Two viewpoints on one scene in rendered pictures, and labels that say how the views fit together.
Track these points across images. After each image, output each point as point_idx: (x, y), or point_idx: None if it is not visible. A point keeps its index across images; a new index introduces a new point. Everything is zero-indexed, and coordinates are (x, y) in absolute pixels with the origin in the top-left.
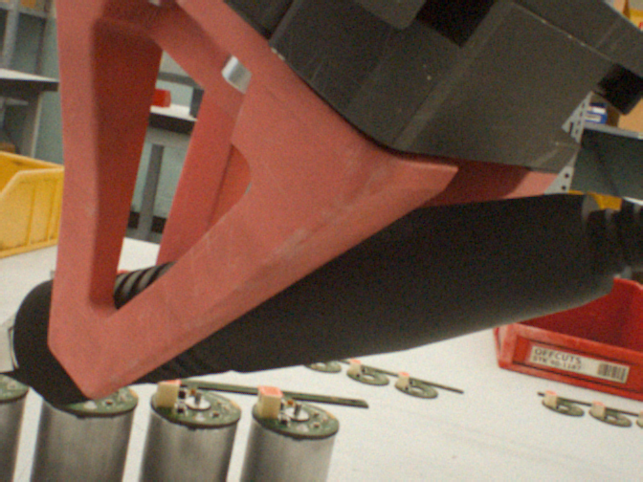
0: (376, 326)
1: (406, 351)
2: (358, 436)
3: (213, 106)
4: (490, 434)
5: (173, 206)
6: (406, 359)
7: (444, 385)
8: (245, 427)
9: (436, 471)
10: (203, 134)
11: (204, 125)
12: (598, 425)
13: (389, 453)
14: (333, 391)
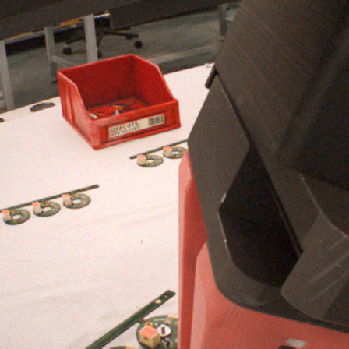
0: None
1: (43, 171)
2: (87, 262)
3: (194, 287)
4: (139, 210)
5: (181, 345)
6: (48, 178)
7: (86, 187)
8: (34, 297)
9: (145, 259)
10: (190, 304)
11: (189, 299)
12: (175, 162)
13: (113, 263)
14: (43, 234)
